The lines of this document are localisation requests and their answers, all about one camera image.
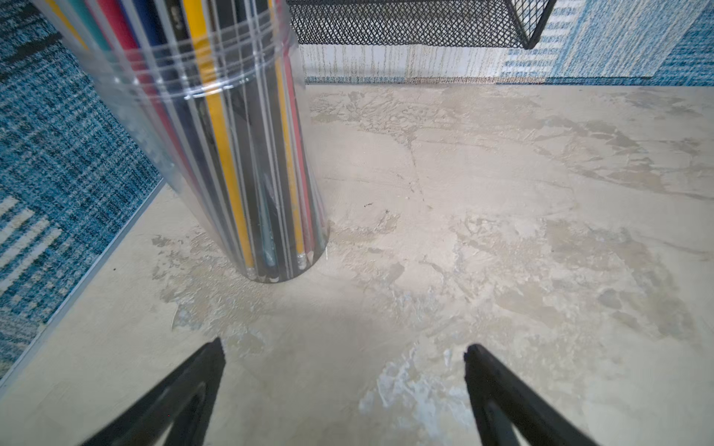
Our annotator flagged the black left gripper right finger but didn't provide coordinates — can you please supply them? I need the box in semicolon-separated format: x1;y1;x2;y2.
464;344;595;445

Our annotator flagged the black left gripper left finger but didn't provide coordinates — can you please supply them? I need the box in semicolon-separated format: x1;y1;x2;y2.
84;337;226;445

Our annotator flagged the clear tube of coloured pencils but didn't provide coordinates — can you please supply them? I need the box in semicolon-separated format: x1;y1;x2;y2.
36;1;328;284

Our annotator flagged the black wire mesh shelf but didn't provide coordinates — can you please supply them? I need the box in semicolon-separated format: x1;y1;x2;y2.
287;0;556;49

